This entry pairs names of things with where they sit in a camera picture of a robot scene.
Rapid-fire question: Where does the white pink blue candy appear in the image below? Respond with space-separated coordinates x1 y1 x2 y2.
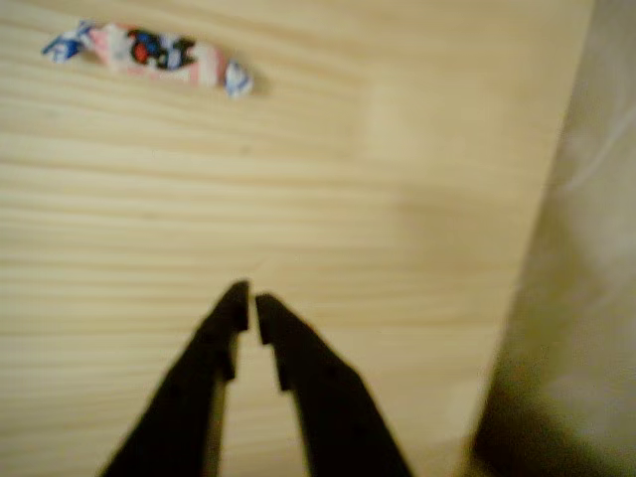
41 19 255 99

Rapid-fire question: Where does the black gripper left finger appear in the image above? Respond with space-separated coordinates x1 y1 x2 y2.
98 280 251 477

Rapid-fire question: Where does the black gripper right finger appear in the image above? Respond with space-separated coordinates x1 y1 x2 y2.
254 292 414 477

